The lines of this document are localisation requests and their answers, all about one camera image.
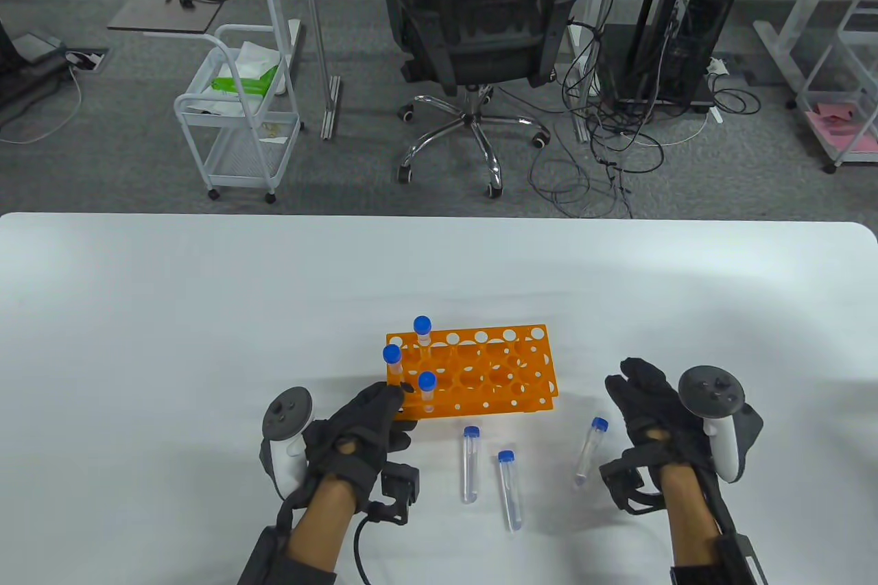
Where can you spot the black forearm battery pack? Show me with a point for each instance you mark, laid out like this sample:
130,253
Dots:
260,564
744,568

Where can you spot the aluminium post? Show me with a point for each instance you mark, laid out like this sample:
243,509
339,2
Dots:
331,108

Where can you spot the green packet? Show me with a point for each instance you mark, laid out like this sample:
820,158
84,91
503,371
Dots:
240,84

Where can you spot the grey and white controller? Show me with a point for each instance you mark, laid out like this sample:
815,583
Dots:
281,461
724,455

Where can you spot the person's right hand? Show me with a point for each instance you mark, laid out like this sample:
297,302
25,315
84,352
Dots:
651,407

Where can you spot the white power strip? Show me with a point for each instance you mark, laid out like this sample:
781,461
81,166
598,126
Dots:
717,66

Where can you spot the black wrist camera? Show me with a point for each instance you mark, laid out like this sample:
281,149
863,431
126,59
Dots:
617,475
399,485

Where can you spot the black office chair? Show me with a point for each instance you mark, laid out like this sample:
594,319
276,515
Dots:
480,29

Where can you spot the white cloth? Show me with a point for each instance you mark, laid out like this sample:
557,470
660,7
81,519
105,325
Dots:
257,57

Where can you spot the person's right forearm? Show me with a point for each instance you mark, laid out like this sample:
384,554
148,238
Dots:
689,530

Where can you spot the blue-capped clear test tube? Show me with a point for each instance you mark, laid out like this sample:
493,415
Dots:
590,451
392,354
510,496
470,468
426,380
422,324

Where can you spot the floor socket box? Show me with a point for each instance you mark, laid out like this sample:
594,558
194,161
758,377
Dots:
86,59

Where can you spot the pink sheets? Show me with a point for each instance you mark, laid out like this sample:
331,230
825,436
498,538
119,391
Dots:
844,132

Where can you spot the white desk leg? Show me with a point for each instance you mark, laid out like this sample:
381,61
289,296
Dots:
584,129
778,43

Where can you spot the person's left hand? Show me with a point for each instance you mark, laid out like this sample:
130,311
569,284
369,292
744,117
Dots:
370,420

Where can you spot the black computer tower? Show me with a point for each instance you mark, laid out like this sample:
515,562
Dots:
686,29

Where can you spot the orange test tube rack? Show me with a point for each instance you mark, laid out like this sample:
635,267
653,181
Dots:
480,393

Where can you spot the white rolling cart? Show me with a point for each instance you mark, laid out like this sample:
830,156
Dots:
240,160

